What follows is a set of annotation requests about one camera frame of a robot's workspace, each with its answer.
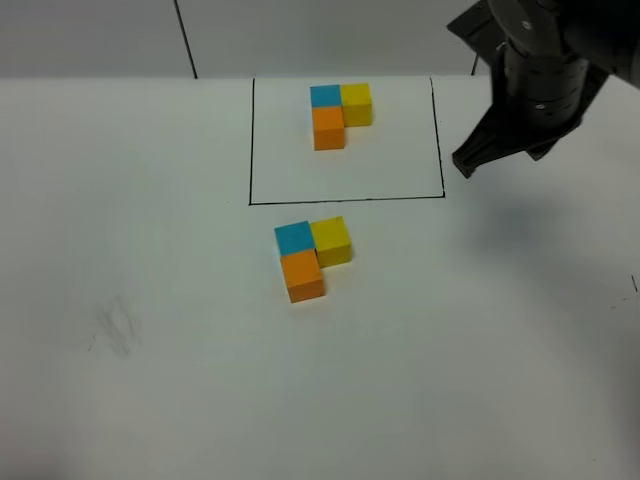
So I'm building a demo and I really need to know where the template orange cube block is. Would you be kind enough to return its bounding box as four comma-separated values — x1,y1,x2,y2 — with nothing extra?
312,106,346,151

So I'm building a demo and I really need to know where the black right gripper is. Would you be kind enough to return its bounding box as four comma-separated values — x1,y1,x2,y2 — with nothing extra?
447,1,609,179

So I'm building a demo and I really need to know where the template blue cube block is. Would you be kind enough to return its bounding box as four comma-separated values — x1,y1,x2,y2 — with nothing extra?
310,84,342,108

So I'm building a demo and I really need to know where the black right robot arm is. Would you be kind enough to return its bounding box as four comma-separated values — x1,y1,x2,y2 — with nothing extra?
447,0,639,178

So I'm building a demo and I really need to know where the template yellow cube block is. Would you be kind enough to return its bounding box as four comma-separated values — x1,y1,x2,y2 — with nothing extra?
340,83,373,127

